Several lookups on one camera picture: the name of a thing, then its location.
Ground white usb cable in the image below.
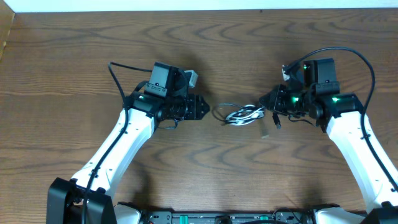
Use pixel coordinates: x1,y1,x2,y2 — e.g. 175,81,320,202
224,104,266,126

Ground black usb cable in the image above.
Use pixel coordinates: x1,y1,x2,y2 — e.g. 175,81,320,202
211,102,282,139

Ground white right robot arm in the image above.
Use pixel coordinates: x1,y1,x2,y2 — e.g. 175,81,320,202
259,84,397,223

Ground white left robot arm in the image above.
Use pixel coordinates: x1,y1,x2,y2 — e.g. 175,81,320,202
46,91,210,223

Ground wooden side panel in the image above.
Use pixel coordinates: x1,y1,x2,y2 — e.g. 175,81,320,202
0,0,15,57

